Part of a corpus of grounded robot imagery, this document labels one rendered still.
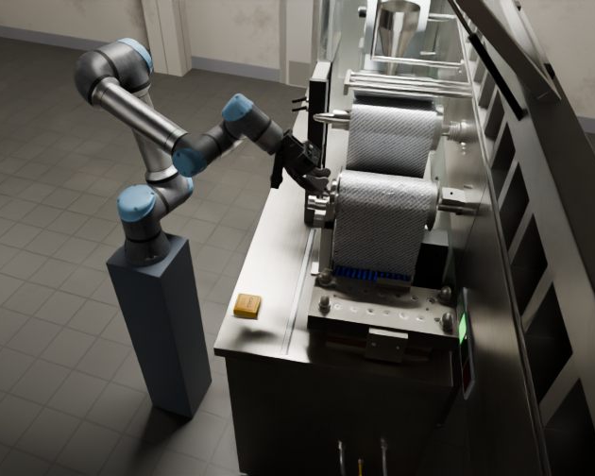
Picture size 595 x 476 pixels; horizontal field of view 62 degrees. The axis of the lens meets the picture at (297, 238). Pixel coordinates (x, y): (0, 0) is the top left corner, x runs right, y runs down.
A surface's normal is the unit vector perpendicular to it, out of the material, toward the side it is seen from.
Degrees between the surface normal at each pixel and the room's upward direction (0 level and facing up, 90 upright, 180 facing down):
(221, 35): 90
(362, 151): 92
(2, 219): 0
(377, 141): 92
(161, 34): 90
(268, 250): 0
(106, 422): 0
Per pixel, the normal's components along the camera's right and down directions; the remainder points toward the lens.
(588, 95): -0.31, 0.63
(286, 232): 0.02, -0.74
